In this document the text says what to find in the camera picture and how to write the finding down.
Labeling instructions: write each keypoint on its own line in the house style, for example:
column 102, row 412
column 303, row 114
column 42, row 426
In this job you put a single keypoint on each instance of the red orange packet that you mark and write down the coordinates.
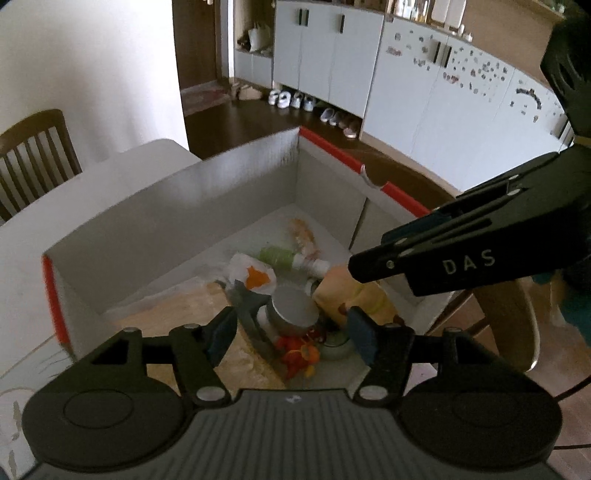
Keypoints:
column 298, row 355

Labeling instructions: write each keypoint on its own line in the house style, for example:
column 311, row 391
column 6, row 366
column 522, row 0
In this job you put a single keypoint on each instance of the white wall cabinet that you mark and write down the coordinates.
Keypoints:
column 415, row 92

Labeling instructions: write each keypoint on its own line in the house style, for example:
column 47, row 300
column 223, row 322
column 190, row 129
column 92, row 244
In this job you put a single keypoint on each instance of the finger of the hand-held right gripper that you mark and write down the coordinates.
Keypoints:
column 411, row 228
column 374, row 267

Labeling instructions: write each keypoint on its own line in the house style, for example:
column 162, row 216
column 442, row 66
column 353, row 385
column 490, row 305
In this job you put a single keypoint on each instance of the white pouch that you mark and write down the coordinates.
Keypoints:
column 251, row 270

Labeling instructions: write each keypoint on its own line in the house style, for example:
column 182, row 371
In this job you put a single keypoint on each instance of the white sneaker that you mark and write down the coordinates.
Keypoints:
column 297, row 101
column 308, row 103
column 274, row 98
column 284, row 100

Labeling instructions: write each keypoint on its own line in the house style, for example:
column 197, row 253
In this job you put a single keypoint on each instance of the person's right forearm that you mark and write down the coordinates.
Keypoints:
column 575, row 309

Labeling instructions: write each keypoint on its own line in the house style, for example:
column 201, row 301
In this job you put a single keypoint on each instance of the red shoe box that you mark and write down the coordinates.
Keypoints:
column 161, row 207

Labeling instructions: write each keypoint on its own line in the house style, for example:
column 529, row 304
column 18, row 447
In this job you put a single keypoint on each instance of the yellow plush toy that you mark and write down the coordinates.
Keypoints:
column 341, row 290

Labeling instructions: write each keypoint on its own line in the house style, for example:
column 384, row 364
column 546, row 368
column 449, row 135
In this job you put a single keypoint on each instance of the dark grey tool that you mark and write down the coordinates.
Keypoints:
column 249, row 307

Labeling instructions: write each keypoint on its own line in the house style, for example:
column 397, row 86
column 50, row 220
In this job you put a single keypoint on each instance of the grey round tin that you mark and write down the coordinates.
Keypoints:
column 293, row 309

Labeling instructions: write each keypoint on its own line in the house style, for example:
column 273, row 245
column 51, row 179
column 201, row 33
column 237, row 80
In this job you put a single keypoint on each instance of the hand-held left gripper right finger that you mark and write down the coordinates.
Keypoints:
column 364, row 334

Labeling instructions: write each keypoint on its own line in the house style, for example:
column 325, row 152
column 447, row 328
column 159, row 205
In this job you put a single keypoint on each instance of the patterned doormat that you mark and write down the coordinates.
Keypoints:
column 205, row 99

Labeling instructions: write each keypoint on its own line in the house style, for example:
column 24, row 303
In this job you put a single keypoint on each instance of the light sandal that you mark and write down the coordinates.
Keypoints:
column 328, row 115
column 351, row 128

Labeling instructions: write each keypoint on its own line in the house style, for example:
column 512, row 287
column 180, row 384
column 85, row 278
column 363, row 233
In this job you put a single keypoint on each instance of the small green bottle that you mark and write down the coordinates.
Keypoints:
column 281, row 256

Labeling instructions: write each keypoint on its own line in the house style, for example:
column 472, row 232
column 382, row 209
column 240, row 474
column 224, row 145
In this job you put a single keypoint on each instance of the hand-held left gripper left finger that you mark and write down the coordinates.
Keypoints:
column 221, row 332

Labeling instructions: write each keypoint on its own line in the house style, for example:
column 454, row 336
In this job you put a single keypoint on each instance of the white bag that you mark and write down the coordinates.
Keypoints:
column 255, row 38

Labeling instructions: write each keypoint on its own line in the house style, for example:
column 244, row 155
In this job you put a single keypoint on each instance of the brown door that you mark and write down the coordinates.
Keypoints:
column 196, row 41

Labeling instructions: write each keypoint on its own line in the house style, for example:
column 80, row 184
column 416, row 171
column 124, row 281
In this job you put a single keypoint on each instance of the beige slipper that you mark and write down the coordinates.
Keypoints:
column 248, row 92

